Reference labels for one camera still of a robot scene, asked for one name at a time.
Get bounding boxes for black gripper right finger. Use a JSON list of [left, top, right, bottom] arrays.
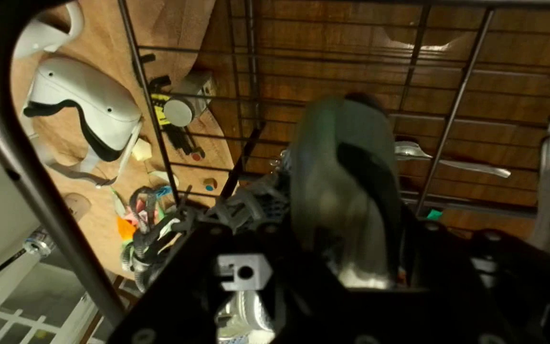
[[410, 218, 550, 304]]

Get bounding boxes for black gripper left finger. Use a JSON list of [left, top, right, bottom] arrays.
[[129, 172, 290, 294]]

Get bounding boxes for black metal shoe rack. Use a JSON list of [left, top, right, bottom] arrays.
[[0, 0, 550, 332]]

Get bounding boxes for silver metal spoon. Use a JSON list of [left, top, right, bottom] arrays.
[[393, 139, 513, 181]]

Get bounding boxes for grey round device yellow label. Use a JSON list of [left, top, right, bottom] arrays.
[[158, 71, 217, 130]]

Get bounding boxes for white plastic headset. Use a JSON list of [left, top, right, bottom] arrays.
[[22, 53, 144, 176]]

